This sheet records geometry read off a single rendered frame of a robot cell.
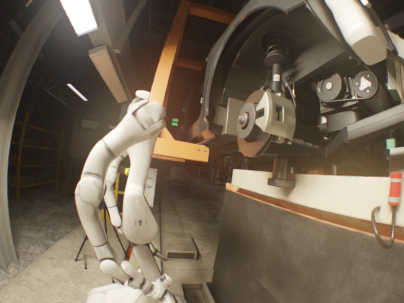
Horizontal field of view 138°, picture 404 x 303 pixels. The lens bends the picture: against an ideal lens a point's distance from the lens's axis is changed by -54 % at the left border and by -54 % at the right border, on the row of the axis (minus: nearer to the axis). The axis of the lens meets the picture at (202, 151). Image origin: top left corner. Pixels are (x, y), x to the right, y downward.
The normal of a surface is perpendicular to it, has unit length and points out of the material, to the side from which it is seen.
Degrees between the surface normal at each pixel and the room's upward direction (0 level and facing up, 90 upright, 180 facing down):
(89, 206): 105
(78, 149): 90
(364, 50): 180
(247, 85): 127
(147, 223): 88
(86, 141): 90
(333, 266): 90
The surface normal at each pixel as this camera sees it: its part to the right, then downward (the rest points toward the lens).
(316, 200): -0.96, -0.15
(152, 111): 0.62, -0.25
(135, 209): 0.45, -0.04
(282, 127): 0.20, 0.20
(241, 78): 0.10, 0.59
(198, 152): 0.24, -0.07
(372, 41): -0.14, 0.99
